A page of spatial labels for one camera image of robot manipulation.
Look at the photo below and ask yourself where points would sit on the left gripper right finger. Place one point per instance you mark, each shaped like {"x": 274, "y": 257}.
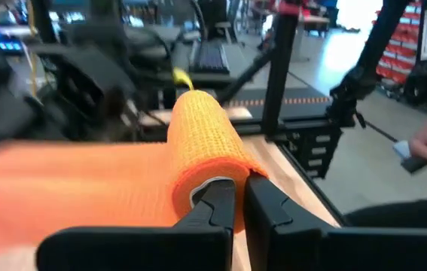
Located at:
{"x": 273, "y": 233}

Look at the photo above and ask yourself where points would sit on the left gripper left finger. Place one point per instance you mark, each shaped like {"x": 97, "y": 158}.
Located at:
{"x": 198, "y": 233}

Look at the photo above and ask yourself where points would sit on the orange bandage roll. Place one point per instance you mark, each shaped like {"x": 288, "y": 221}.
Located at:
{"x": 85, "y": 180}

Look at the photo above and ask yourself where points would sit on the black keyboard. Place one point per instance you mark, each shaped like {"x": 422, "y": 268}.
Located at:
{"x": 209, "y": 58}

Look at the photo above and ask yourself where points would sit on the black mat with orange stripes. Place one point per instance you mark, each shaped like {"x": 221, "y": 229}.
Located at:
{"x": 303, "y": 105}

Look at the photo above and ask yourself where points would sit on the grey desk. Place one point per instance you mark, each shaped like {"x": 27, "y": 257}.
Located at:
{"x": 243, "y": 56}

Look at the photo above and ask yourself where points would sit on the grey handheld device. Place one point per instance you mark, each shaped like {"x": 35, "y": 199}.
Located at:
{"x": 409, "y": 156}

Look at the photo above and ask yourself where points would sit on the red bin rack white labels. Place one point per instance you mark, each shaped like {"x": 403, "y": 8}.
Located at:
{"x": 399, "y": 49}

